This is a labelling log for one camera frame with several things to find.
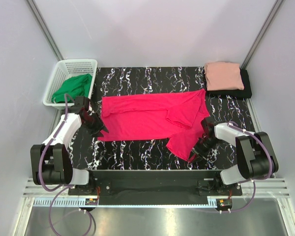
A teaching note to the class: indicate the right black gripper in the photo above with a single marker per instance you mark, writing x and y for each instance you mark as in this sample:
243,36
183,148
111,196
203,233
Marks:
196,150

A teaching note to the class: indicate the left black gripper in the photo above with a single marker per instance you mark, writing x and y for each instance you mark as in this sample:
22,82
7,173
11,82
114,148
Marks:
99,127

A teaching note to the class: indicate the red t-shirt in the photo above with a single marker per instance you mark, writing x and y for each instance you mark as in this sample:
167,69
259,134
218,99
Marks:
176,116

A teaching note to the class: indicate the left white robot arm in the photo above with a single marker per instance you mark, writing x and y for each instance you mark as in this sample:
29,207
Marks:
50,163

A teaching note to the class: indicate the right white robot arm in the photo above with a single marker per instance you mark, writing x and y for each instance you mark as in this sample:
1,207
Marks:
255,156

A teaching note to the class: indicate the black marble table mat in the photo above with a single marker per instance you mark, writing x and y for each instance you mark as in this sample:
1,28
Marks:
86,152

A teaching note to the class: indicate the green t-shirt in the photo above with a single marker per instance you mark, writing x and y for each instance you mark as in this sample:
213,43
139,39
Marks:
74,86

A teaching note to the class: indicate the white plastic basket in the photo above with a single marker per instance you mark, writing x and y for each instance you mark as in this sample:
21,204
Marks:
65,69

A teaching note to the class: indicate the folded black t-shirt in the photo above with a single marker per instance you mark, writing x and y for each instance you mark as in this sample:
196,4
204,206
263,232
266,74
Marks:
236,93

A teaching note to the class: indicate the folded pink t-shirt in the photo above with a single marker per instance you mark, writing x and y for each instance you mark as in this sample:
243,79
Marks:
223,76

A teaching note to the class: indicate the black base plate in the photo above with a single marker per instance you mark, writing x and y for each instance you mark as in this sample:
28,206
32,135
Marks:
157,187

